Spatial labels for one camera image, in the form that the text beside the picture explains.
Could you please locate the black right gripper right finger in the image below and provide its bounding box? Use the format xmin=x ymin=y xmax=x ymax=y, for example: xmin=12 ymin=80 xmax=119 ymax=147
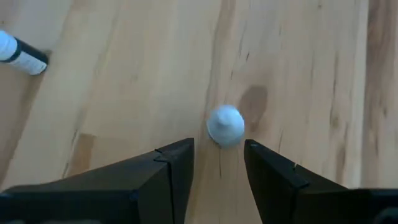
xmin=243 ymin=139 xmax=398 ymax=224

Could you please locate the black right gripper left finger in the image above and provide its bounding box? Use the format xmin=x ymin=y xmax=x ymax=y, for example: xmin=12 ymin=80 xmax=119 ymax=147
xmin=0 ymin=138 xmax=195 ymax=224

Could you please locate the small dark bottle white cap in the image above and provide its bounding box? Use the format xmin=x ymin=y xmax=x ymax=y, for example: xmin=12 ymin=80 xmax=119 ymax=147
xmin=206 ymin=104 xmax=246 ymax=149

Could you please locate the small bottle green label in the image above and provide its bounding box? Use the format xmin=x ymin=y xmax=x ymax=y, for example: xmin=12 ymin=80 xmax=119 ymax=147
xmin=0 ymin=29 xmax=50 ymax=76

